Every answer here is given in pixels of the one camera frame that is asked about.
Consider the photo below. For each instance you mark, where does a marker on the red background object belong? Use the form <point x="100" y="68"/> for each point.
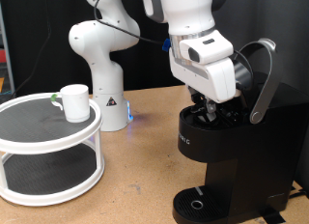
<point x="2" y="55"/>

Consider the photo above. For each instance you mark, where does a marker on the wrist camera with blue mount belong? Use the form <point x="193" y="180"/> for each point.
<point x="166" y="45"/>

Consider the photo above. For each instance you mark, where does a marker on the black Keurig drip tray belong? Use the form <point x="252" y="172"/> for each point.
<point x="186" y="204"/>

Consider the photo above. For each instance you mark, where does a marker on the black Keurig coffee machine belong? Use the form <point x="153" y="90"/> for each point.
<point x="251" y="159"/>

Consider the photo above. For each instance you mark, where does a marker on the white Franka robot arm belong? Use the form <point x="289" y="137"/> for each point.
<point x="106" y="72"/>

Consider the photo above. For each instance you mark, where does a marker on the white two-tier turntable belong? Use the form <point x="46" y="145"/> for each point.
<point x="48" y="146"/>

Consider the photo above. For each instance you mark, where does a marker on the black reusable coffee pod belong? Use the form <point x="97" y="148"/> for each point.
<point x="201" y="118"/>

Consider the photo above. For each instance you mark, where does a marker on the grey slanted frame post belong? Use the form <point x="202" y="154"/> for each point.
<point x="10" y="68"/>

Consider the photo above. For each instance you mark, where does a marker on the white mug with green tape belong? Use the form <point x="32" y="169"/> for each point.
<point x="77" y="105"/>

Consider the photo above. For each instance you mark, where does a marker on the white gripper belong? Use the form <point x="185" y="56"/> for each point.
<point x="206" y="79"/>

